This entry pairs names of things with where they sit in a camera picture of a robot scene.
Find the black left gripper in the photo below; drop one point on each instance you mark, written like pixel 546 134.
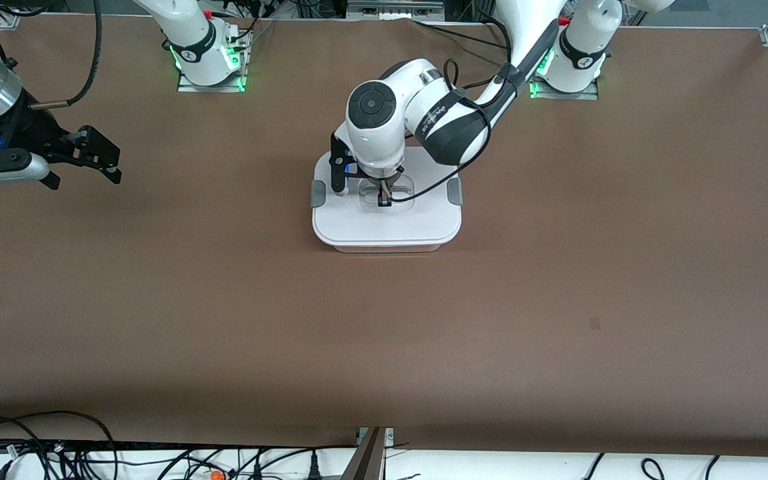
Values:
pixel 384 194

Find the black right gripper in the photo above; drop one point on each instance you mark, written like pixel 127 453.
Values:
pixel 29 128

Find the white box lid grey clips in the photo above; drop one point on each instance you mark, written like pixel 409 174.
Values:
pixel 384 223

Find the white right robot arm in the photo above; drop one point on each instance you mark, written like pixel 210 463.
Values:
pixel 190 40

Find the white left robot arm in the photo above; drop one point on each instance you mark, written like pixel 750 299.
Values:
pixel 374 133

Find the pink translucent plastic box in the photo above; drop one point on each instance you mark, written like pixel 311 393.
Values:
pixel 384 248

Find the grey background equipment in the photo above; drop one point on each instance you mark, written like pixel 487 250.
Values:
pixel 390 8

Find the brown table cover sheet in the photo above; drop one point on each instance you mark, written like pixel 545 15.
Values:
pixel 224 333

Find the black power plug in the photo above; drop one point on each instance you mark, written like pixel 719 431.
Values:
pixel 314 466

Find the small orange object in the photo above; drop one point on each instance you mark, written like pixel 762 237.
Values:
pixel 216 475

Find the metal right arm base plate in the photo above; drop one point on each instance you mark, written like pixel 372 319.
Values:
pixel 187 85

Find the silver table corner bracket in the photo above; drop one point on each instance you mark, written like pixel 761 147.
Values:
pixel 7 21

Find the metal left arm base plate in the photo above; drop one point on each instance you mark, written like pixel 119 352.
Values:
pixel 584 95

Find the small silver corner bracket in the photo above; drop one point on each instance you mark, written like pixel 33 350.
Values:
pixel 389 434

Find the aluminium frame profile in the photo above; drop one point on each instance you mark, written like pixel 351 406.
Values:
pixel 365 460

